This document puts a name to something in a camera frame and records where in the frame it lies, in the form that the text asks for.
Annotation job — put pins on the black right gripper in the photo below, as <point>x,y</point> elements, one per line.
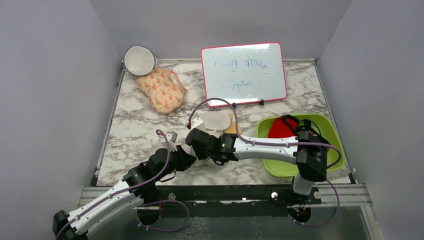
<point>203,155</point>

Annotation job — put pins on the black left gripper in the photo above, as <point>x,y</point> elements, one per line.
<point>185,159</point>

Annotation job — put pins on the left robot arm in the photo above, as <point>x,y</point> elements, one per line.
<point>138,187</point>

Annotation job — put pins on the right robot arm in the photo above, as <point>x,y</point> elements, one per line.
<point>305,151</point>

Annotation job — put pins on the peach floral bra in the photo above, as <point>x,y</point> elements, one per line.
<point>163,88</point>

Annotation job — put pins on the red and black bra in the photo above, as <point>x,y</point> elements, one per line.
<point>290,126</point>

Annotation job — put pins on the grey rimmed mesh laundry bag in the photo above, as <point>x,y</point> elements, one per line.
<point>139,61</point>

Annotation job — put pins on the pink framed whiteboard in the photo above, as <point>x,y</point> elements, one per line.
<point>243,74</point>

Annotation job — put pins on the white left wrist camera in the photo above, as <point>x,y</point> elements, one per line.
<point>172,136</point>

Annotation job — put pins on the black mounting rail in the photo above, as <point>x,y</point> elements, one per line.
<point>215,201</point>

